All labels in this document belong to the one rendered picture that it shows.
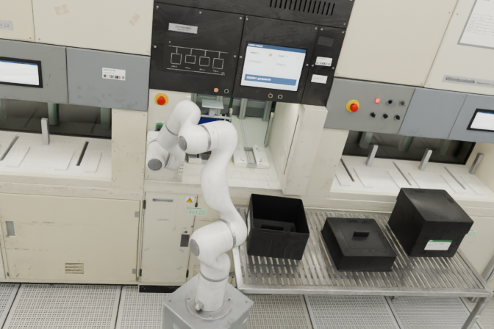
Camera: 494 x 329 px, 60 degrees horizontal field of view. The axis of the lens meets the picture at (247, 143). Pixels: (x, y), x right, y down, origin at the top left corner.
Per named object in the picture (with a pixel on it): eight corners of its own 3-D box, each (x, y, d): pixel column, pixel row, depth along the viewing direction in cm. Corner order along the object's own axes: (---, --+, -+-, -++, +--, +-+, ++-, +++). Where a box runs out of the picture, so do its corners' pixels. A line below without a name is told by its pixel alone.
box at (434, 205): (408, 258, 224) (426, 220, 212) (385, 222, 248) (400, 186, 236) (455, 258, 230) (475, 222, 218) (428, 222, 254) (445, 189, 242)
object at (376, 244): (337, 271, 207) (345, 252, 200) (320, 230, 232) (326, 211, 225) (392, 272, 213) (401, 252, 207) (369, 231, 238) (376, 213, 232)
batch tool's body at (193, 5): (137, 299, 265) (155, -33, 170) (148, 203, 346) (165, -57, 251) (273, 300, 281) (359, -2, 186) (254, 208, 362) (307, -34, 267)
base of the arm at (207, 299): (210, 330, 168) (216, 297, 159) (176, 301, 177) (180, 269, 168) (240, 302, 182) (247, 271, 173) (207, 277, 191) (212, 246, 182)
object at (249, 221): (245, 218, 230) (250, 192, 222) (295, 223, 233) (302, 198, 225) (246, 255, 206) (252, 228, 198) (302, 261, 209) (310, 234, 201)
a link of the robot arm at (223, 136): (202, 251, 164) (234, 236, 174) (220, 261, 155) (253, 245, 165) (187, 124, 153) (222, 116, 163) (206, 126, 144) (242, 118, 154)
